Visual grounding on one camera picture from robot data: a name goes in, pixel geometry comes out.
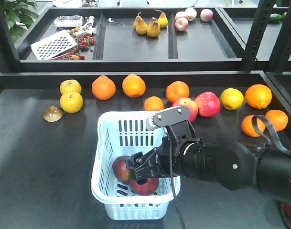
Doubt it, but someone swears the yellow apple front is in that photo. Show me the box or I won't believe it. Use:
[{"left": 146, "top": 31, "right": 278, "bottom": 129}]
[{"left": 60, "top": 92, "right": 83, "bottom": 114}]

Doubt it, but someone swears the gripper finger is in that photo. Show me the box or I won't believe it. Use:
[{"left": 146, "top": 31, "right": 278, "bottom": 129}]
[
  {"left": 126, "top": 147, "right": 162, "bottom": 185},
  {"left": 146, "top": 106, "right": 191, "bottom": 131}
]

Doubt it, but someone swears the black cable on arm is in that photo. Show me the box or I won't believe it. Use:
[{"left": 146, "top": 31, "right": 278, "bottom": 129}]
[{"left": 252, "top": 114, "right": 291, "bottom": 156}]

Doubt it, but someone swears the orange with bump left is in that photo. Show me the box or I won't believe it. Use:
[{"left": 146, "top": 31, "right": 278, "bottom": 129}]
[{"left": 92, "top": 75, "right": 116, "bottom": 100}]

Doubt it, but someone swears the small orange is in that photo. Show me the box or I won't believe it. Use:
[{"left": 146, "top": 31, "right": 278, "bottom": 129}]
[
  {"left": 241, "top": 115, "right": 266, "bottom": 137},
  {"left": 265, "top": 110, "right": 288, "bottom": 132},
  {"left": 144, "top": 96, "right": 164, "bottom": 111}
]

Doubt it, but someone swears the small orange right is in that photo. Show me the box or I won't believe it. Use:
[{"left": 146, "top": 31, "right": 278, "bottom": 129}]
[{"left": 265, "top": 110, "right": 288, "bottom": 132}]

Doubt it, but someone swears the large orange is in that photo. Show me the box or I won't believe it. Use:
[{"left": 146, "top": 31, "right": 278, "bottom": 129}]
[
  {"left": 245, "top": 84, "right": 272, "bottom": 110},
  {"left": 166, "top": 81, "right": 190, "bottom": 103}
]

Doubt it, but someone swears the red yellow apple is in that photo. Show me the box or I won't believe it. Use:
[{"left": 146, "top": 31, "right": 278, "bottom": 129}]
[{"left": 172, "top": 97, "right": 199, "bottom": 122}]

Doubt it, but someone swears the dark red apple front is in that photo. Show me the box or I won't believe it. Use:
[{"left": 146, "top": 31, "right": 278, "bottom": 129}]
[{"left": 129, "top": 178, "right": 159, "bottom": 196}]

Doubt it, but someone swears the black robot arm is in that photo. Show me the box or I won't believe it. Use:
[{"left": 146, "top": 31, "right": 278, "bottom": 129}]
[{"left": 126, "top": 106, "right": 291, "bottom": 203}]

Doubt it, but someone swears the light blue plastic basket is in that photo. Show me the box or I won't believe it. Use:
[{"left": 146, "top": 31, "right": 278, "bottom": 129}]
[{"left": 91, "top": 111, "right": 181, "bottom": 220}]

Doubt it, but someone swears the small orange left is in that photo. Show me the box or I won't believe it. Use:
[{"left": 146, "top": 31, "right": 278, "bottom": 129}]
[{"left": 241, "top": 115, "right": 266, "bottom": 137}]

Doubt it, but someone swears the large orange back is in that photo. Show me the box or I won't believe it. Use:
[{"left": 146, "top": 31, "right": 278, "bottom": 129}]
[{"left": 166, "top": 81, "right": 190, "bottom": 103}]

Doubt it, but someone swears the white electronic scale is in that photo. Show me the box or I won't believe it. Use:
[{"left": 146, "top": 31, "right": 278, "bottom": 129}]
[{"left": 54, "top": 15, "right": 83, "bottom": 28}]

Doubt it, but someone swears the pink red apple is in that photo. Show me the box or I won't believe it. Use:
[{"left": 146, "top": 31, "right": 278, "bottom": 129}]
[{"left": 195, "top": 91, "right": 221, "bottom": 117}]

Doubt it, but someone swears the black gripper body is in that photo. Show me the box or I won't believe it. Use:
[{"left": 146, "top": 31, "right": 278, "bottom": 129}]
[{"left": 159, "top": 120, "right": 203, "bottom": 178}]

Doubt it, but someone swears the orange with bump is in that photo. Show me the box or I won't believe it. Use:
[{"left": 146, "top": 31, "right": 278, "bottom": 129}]
[
  {"left": 122, "top": 73, "right": 146, "bottom": 98},
  {"left": 92, "top": 75, "right": 116, "bottom": 100}
]

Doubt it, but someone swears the orange with bump middle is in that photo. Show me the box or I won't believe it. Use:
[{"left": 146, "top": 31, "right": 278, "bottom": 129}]
[{"left": 122, "top": 73, "right": 146, "bottom": 98}]

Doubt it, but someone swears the yellow round fruit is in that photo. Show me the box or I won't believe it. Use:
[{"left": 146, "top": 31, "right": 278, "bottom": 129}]
[{"left": 220, "top": 88, "right": 244, "bottom": 110}]

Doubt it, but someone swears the yellow apple back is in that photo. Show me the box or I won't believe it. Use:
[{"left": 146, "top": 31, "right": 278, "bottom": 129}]
[{"left": 59, "top": 79, "right": 82, "bottom": 95}]

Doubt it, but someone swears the white perforated tray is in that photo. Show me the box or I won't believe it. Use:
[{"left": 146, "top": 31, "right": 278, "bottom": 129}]
[{"left": 31, "top": 30, "right": 77, "bottom": 60}]

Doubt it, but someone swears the green potted plant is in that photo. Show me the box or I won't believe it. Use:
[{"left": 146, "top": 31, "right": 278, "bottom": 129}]
[{"left": 0, "top": 0, "right": 38, "bottom": 43}]

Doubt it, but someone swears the large orange right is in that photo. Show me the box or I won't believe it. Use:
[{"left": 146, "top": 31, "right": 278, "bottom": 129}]
[{"left": 245, "top": 84, "right": 272, "bottom": 110}]

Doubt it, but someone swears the small orange middle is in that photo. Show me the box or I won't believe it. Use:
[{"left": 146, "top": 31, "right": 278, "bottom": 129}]
[{"left": 144, "top": 96, "right": 164, "bottom": 111}]

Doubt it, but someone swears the black wooden display stand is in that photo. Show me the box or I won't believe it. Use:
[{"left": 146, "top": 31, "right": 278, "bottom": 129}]
[{"left": 0, "top": 7, "right": 291, "bottom": 229}]

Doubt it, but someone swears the brown half fruit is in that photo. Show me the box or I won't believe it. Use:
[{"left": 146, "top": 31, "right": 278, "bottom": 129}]
[{"left": 43, "top": 105, "right": 64, "bottom": 122}]

